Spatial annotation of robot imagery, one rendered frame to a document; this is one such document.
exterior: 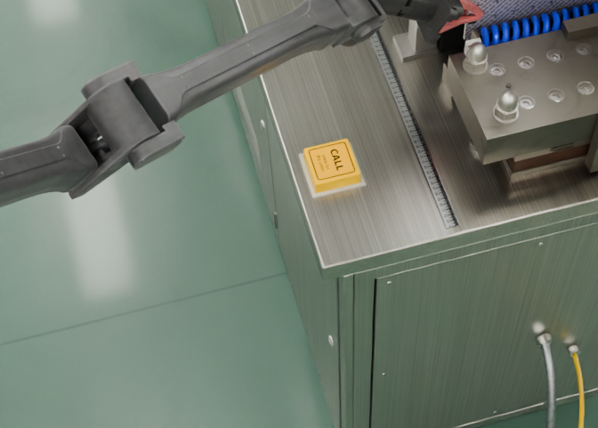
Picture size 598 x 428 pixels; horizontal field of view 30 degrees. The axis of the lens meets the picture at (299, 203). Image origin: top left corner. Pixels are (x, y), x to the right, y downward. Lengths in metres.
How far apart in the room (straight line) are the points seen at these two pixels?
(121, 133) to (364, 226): 0.49
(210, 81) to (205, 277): 1.35
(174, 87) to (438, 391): 1.01
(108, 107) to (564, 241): 0.80
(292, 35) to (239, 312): 1.27
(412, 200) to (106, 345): 1.13
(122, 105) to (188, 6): 1.91
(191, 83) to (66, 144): 0.16
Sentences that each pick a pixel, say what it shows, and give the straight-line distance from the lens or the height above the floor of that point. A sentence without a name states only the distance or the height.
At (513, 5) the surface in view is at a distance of 1.68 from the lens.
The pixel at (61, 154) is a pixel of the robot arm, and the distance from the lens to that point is 1.25.
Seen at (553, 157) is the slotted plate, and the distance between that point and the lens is 1.68.
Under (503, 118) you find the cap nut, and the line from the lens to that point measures 1.57.
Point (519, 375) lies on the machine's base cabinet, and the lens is 2.19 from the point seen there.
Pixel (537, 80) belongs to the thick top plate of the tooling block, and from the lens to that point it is 1.63.
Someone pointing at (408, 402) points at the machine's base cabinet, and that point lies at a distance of 2.12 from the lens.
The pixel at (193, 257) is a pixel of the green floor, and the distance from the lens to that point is 2.66.
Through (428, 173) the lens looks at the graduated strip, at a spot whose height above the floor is 0.90.
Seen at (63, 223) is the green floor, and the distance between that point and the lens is 2.78.
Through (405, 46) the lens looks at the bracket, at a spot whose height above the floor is 0.91.
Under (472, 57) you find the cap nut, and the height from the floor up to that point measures 1.06.
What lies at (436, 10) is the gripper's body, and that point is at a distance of 1.59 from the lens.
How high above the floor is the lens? 2.27
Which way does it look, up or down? 56 degrees down
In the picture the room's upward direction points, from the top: 4 degrees counter-clockwise
